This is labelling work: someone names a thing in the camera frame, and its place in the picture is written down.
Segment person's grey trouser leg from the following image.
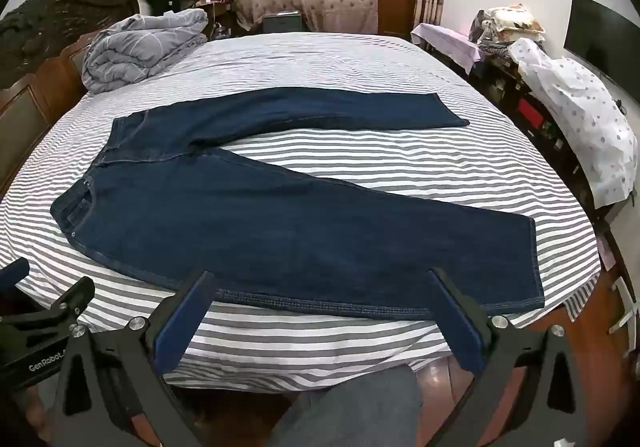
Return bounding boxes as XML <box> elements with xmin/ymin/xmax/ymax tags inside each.
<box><xmin>267</xmin><ymin>363</ymin><xmax>423</xmax><ymax>447</ymax></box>

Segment grey white striped bed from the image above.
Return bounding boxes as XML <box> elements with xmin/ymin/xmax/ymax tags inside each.
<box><xmin>0</xmin><ymin>31</ymin><xmax>603</xmax><ymax>395</ymax></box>

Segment carved wooden headboard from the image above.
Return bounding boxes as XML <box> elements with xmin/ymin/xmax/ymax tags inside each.
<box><xmin>0</xmin><ymin>0</ymin><xmax>141</xmax><ymax>198</ymax></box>

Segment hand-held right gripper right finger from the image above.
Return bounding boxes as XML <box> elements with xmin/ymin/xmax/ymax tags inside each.
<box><xmin>428</xmin><ymin>267</ymin><xmax>601</xmax><ymax>447</ymax></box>

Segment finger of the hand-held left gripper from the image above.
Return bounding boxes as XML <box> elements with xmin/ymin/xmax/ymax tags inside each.
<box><xmin>0</xmin><ymin>257</ymin><xmax>31</xmax><ymax>296</ymax></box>
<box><xmin>0</xmin><ymin>276</ymin><xmax>97</xmax><ymax>325</ymax></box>

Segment pile of clothes on nightstand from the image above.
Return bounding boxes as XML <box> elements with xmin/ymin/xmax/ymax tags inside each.
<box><xmin>470</xmin><ymin>4</ymin><xmax>547</xmax><ymax>59</ymax></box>

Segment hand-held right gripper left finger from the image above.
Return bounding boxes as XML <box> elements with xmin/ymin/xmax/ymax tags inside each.
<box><xmin>50</xmin><ymin>269</ymin><xmax>217</xmax><ymax>447</ymax></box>

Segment grey folded quilt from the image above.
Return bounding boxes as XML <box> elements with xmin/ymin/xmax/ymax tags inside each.
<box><xmin>81</xmin><ymin>8</ymin><xmax>209</xmax><ymax>94</ymax></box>

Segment black flat television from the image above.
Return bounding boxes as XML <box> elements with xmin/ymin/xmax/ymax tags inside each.
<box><xmin>563</xmin><ymin>0</ymin><xmax>640</xmax><ymax>105</ymax></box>

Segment white dotted cloth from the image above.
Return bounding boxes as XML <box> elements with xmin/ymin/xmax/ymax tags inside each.
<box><xmin>509</xmin><ymin>38</ymin><xmax>638</xmax><ymax>209</ymax></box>

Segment dark metal box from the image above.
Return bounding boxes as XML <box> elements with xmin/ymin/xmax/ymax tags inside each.
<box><xmin>262</xmin><ymin>11</ymin><xmax>302</xmax><ymax>33</ymax></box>

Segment cluttered bedside table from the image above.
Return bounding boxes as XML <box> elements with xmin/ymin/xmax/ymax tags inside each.
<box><xmin>197</xmin><ymin>0</ymin><xmax>236</xmax><ymax>38</ymax></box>

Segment lilac cloth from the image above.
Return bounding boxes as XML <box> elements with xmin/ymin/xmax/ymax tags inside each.
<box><xmin>411</xmin><ymin>22</ymin><xmax>483</xmax><ymax>75</ymax></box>

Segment white plastic frame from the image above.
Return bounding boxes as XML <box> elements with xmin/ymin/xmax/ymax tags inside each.
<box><xmin>607</xmin><ymin>276</ymin><xmax>640</xmax><ymax>335</ymax></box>

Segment dark blue denim pants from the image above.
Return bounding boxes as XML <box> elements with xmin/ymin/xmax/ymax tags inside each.
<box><xmin>50</xmin><ymin>86</ymin><xmax>546</xmax><ymax>320</ymax></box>

